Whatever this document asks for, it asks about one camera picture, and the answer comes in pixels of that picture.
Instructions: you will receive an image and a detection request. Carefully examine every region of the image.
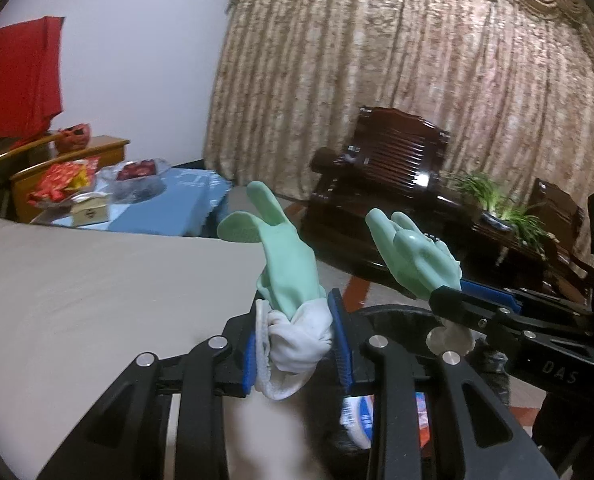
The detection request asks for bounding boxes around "beige patterned curtain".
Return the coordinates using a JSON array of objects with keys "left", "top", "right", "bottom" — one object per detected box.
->
[{"left": 204, "top": 0, "right": 594, "bottom": 204}]

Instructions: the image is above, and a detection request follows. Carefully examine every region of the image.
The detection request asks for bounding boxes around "white blue medicine box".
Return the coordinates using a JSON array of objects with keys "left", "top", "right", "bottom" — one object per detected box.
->
[{"left": 339, "top": 396, "right": 374, "bottom": 450}]

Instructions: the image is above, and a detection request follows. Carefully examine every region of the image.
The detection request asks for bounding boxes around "blue tablecloth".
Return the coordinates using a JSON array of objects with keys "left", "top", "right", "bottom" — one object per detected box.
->
[{"left": 50, "top": 167, "right": 234, "bottom": 239}]

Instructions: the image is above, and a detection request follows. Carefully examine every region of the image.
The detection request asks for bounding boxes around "wooden side cabinet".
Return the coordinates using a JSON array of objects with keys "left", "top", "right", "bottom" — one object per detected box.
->
[{"left": 10, "top": 136, "right": 130, "bottom": 223}]

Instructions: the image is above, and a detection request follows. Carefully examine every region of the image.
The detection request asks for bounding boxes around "green rubber glove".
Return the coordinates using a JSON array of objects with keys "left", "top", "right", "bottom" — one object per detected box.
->
[
  {"left": 217, "top": 180, "right": 335, "bottom": 402},
  {"left": 364, "top": 207, "right": 478, "bottom": 359}
]

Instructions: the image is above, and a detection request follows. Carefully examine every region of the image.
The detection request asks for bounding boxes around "black trash bin with bag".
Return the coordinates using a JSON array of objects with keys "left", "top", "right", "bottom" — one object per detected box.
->
[{"left": 324, "top": 304, "right": 510, "bottom": 464}]

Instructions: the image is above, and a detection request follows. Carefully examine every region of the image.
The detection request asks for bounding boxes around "light wooden chair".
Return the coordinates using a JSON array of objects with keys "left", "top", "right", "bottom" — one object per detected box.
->
[{"left": 0, "top": 131, "right": 62, "bottom": 221}]

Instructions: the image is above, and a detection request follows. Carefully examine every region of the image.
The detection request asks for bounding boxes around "dark wooden armchair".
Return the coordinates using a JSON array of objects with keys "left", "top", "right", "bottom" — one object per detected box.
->
[
  {"left": 300, "top": 106, "right": 480, "bottom": 276},
  {"left": 526, "top": 178, "right": 593, "bottom": 304}
]

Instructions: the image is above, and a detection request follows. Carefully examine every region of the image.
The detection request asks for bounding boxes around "red snack bag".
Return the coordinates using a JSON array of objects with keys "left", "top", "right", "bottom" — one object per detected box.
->
[{"left": 27, "top": 157, "right": 99, "bottom": 206}]

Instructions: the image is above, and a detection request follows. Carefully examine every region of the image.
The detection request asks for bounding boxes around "beige tissue box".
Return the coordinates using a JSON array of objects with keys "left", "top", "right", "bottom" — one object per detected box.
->
[{"left": 70, "top": 192, "right": 110, "bottom": 228}]

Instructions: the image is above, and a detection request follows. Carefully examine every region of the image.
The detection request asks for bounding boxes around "green potted plant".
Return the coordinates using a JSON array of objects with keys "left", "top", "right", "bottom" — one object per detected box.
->
[{"left": 450, "top": 171, "right": 550, "bottom": 252}]

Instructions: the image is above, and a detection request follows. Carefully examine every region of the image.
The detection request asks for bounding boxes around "orange mesh trash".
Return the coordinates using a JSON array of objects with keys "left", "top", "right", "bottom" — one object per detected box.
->
[{"left": 415, "top": 392, "right": 431, "bottom": 458}]

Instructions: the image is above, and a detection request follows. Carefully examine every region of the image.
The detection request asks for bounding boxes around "glass fruit bowl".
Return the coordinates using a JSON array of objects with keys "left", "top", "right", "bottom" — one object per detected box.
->
[{"left": 98, "top": 158, "right": 171, "bottom": 204}]

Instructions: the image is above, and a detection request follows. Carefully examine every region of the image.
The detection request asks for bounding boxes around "dark wooden side table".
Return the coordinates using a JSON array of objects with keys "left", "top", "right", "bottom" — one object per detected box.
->
[{"left": 462, "top": 220, "right": 588, "bottom": 304}]

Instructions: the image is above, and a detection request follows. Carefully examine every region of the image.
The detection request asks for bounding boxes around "red cloth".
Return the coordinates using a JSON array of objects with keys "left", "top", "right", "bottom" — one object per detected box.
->
[{"left": 0, "top": 16, "right": 64, "bottom": 143}]

